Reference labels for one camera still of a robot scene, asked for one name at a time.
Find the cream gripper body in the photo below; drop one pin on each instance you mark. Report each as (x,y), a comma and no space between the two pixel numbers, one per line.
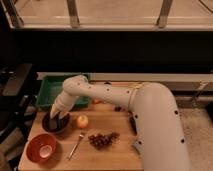
(56,112)

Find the dark rectangular eraser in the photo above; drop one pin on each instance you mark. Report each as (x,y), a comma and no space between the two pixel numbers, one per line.
(55,124)

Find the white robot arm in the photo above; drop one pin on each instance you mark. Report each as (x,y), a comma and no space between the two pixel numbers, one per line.
(163,146)

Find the dark purple bowl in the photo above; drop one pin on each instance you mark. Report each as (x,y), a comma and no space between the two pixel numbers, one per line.
(45,123)

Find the red bowl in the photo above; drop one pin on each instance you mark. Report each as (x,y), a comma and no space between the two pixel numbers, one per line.
(41,148)

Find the green plastic tray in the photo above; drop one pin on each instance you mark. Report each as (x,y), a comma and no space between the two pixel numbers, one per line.
(51,86)

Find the yellow red apple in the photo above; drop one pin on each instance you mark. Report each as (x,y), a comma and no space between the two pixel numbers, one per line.
(82,121)

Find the silver fork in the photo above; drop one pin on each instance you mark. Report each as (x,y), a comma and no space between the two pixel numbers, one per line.
(80,138)

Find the small orange object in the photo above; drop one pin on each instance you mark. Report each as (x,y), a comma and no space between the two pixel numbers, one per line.
(96,101)

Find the black chair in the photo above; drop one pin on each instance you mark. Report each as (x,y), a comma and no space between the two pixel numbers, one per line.
(16,95)

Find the bunch of purple grapes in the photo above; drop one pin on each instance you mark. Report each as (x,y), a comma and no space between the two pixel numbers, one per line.
(101,141)

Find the blue sponge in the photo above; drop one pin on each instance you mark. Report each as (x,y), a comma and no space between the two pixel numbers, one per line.
(135,145)

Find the black handled knife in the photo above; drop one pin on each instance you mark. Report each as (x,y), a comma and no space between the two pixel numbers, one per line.
(132,123)

